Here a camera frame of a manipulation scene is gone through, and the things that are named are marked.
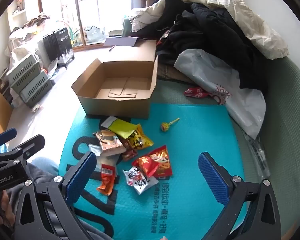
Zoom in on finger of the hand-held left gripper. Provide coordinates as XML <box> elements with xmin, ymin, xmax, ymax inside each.
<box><xmin>0</xmin><ymin>128</ymin><xmax>17</xmax><ymax>148</ymax></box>
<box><xmin>0</xmin><ymin>134</ymin><xmax>46</xmax><ymax>164</ymax></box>

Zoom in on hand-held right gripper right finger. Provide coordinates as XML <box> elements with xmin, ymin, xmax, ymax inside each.
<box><xmin>198</xmin><ymin>151</ymin><xmax>283</xmax><ymax>240</ymax></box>

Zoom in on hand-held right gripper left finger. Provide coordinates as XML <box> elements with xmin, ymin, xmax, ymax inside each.
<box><xmin>14</xmin><ymin>151</ymin><xmax>98</xmax><ymax>240</ymax></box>

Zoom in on orange snack packet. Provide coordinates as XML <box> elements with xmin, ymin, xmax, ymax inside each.
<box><xmin>97</xmin><ymin>164</ymin><xmax>116</xmax><ymax>196</ymax></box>

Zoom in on clear plastic snack packet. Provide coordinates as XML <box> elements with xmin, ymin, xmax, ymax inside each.
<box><xmin>89</xmin><ymin>144</ymin><xmax>121</xmax><ymax>166</ymax></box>

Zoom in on brown pink snack packet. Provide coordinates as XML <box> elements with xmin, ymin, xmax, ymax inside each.
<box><xmin>94</xmin><ymin>129</ymin><xmax>127</xmax><ymax>157</ymax></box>

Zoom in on small dark brown packet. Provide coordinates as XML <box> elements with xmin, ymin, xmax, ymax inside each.
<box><xmin>121</xmin><ymin>140</ymin><xmax>138</xmax><ymax>162</ymax></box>

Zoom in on large red snack packet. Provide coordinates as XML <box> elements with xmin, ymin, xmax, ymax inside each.
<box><xmin>146</xmin><ymin>145</ymin><xmax>173</xmax><ymax>177</ymax></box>

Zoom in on white red snack packet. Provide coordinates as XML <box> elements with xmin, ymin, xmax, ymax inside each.
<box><xmin>122</xmin><ymin>167</ymin><xmax>159</xmax><ymax>195</ymax></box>

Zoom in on yellow-green snack packet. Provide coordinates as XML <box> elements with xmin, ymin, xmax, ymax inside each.
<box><xmin>101</xmin><ymin>116</ymin><xmax>136</xmax><ymax>139</ymax></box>

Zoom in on small red snack packet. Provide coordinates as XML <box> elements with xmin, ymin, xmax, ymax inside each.
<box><xmin>132</xmin><ymin>155</ymin><xmax>160</xmax><ymax>178</ymax></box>

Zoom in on yellow black snack packet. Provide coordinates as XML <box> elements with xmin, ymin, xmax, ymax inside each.
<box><xmin>127</xmin><ymin>124</ymin><xmax>154</xmax><ymax>150</ymax></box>

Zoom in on yellow lollipop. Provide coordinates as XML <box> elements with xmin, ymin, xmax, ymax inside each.
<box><xmin>161</xmin><ymin>118</ymin><xmax>180</xmax><ymax>132</ymax></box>

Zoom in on brown cardboard box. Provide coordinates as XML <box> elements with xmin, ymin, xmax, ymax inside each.
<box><xmin>71</xmin><ymin>39</ymin><xmax>158</xmax><ymax>120</ymax></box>

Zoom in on person's left hand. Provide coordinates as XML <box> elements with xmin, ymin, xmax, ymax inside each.
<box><xmin>0</xmin><ymin>189</ymin><xmax>16</xmax><ymax>230</ymax></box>

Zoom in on person's blue jeans leg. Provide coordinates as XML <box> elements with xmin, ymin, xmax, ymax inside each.
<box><xmin>30</xmin><ymin>156</ymin><xmax>60</xmax><ymax>180</ymax></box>

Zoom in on grey fleece garment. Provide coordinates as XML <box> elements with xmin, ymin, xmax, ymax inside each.
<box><xmin>5</xmin><ymin>164</ymin><xmax>113</xmax><ymax>240</ymax></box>

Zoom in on teal printed mat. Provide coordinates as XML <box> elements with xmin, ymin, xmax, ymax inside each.
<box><xmin>59</xmin><ymin>102</ymin><xmax>245</xmax><ymax>240</ymax></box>

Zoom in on clear plastic wrapper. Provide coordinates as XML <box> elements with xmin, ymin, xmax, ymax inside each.
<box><xmin>244</xmin><ymin>130</ymin><xmax>271</xmax><ymax>178</ymax></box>

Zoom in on grey plastic crates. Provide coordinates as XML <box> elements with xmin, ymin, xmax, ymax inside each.
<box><xmin>6</xmin><ymin>54</ymin><xmax>42</xmax><ymax>87</ymax></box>

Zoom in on white plastic wrapped pile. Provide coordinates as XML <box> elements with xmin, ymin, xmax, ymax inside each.
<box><xmin>5</xmin><ymin>25</ymin><xmax>46</xmax><ymax>66</ymax></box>

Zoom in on green sofa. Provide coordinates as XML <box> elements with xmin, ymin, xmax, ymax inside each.
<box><xmin>121</xmin><ymin>17</ymin><xmax>300</xmax><ymax>238</ymax></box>

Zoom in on black suitcase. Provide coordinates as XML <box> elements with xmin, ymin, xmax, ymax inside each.
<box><xmin>42</xmin><ymin>27</ymin><xmax>74</xmax><ymax>64</ymax></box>

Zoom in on white plastic bag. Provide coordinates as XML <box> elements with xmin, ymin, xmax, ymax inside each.
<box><xmin>174</xmin><ymin>49</ymin><xmax>267</xmax><ymax>139</ymax></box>

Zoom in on colourful hula hoop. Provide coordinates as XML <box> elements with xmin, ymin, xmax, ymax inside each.
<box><xmin>65</xmin><ymin>21</ymin><xmax>78</xmax><ymax>46</ymax></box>

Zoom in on brown cloth pile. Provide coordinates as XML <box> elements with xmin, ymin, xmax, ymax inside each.
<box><xmin>25</xmin><ymin>12</ymin><xmax>51</xmax><ymax>28</ymax></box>

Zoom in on white fabric bag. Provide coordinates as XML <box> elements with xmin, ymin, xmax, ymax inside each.
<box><xmin>84</xmin><ymin>26</ymin><xmax>107</xmax><ymax>43</ymax></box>

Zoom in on black padded jacket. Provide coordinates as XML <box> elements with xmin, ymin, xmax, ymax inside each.
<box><xmin>190</xmin><ymin>2</ymin><xmax>269</xmax><ymax>98</ymax></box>

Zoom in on purple flat box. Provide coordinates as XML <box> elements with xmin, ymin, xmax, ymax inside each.
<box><xmin>104</xmin><ymin>37</ymin><xmax>139</xmax><ymax>47</ymax></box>

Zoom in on brown framed window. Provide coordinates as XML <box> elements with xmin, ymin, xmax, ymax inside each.
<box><xmin>39</xmin><ymin>0</ymin><xmax>133</xmax><ymax>51</ymax></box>

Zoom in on pile of clothes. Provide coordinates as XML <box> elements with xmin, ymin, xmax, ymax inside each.
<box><xmin>131</xmin><ymin>0</ymin><xmax>289</xmax><ymax>60</ymax></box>

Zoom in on black fleece garment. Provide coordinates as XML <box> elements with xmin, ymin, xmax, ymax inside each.
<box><xmin>155</xmin><ymin>0</ymin><xmax>198</xmax><ymax>56</ymax></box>

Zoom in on white wall shelf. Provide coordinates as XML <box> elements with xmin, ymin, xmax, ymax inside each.
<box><xmin>7</xmin><ymin>9</ymin><xmax>27</xmax><ymax>18</ymax></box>

